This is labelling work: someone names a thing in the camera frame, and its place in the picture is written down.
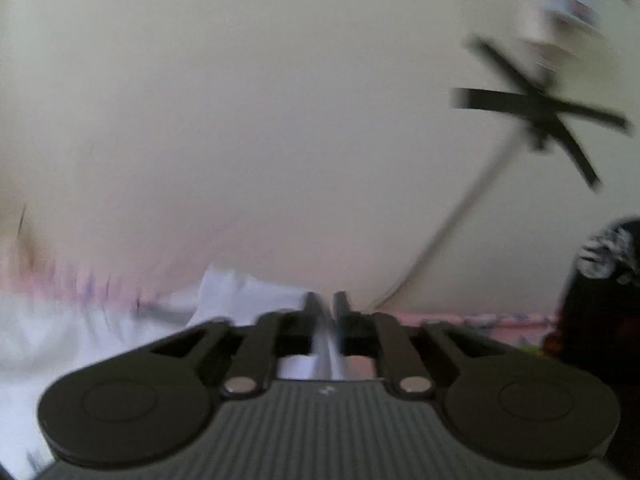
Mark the pink floral bed sheet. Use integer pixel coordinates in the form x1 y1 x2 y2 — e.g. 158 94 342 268
0 253 561 380

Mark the stack of dark folded clothes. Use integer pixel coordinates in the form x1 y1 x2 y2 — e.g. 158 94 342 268
542 217 639 479

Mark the grey cable on wall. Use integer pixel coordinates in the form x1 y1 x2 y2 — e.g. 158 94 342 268
359 129 526 313

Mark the black tape cross on wall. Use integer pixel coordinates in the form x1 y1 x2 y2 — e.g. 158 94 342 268
452 37 634 191

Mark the white t-shirt with black print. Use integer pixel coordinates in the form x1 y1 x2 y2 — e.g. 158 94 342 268
1 270 306 479

